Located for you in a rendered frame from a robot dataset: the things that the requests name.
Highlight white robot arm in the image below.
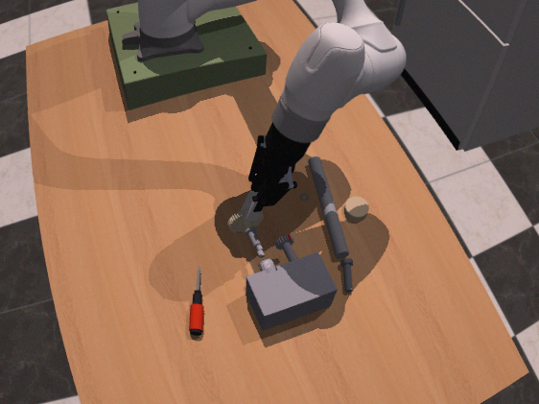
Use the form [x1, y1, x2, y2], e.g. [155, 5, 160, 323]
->
[122, 0, 407, 143]

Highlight grey hex bolt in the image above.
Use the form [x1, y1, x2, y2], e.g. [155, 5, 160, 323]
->
[340, 258, 353, 291]

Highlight tan wooden disc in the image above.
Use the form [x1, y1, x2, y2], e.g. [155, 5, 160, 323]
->
[343, 197, 369, 222]

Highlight grey metal bar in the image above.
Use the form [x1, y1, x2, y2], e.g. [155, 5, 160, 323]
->
[308, 156, 349, 259]

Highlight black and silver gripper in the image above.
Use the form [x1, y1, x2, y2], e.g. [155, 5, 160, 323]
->
[240, 122, 312, 222]

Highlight dark olive toothed gear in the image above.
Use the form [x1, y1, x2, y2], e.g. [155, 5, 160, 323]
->
[228, 208, 265, 258]

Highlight red-handled screwdriver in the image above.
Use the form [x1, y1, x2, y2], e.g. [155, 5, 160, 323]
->
[189, 268, 204, 336]

